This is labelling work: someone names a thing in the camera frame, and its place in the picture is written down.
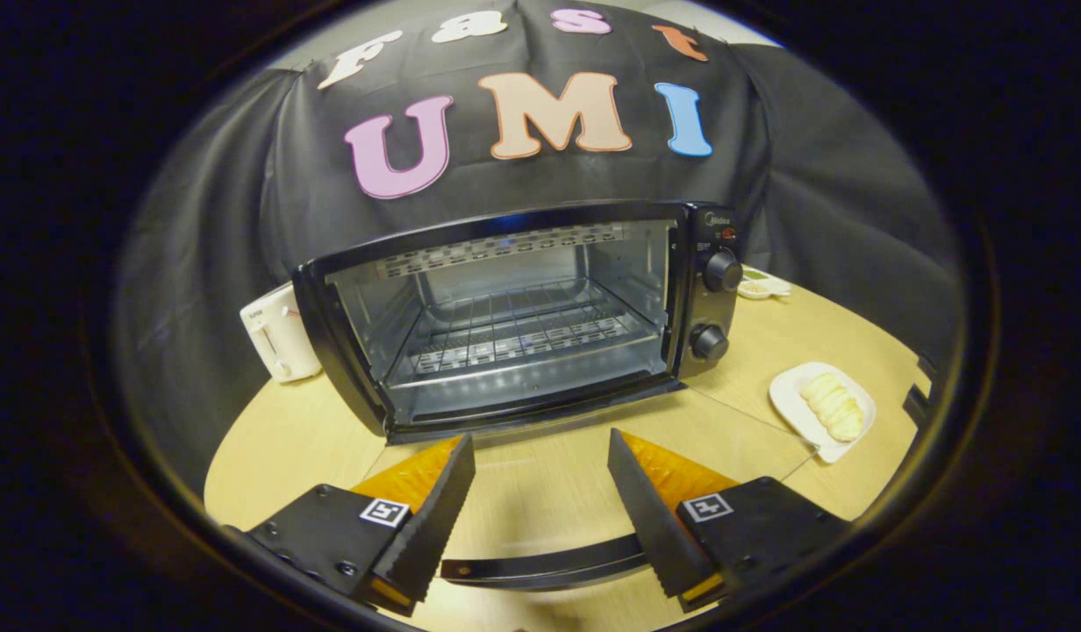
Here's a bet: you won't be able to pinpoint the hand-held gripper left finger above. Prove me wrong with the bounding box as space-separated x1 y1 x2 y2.
242 434 476 616

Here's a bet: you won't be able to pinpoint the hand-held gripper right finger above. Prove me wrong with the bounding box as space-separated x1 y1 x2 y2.
606 427 854 614

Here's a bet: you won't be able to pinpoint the pale sliced bread roll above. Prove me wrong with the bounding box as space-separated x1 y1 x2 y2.
800 372 864 442

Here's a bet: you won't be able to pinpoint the black toaster oven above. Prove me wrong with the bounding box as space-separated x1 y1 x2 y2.
292 200 745 592

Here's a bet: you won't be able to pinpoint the white square plate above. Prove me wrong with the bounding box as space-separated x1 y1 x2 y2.
769 362 877 464

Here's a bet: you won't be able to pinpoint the white plastic appliance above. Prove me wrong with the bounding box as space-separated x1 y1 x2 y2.
240 283 324 384

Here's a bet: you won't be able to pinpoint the small white dish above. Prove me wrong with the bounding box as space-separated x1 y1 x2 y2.
738 268 793 301

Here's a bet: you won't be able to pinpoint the black clamp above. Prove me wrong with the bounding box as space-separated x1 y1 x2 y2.
902 355 938 431

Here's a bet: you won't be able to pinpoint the black backdrop cloth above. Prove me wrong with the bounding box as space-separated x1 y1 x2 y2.
115 0 967 497

